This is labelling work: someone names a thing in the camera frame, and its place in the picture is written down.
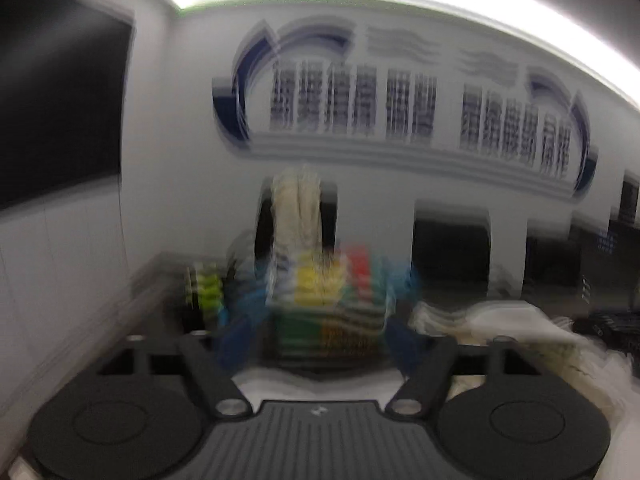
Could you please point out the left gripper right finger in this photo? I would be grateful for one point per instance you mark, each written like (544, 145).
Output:
(425, 362)

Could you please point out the yellow-green object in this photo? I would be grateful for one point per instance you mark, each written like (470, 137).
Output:
(204, 289)

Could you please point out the black wall screen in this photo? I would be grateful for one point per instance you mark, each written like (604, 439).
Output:
(63, 76)

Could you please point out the white terry towel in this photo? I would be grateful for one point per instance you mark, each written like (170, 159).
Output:
(603, 377)

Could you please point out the black office chair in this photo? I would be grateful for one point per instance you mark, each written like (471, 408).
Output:
(450, 250)
(552, 261)

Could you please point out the cream cloth on chair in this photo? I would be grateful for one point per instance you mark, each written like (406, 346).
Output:
(295, 206)

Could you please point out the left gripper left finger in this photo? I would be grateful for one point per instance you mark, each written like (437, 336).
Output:
(220, 395)

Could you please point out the green zipper bag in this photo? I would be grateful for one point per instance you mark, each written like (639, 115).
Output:
(320, 306)

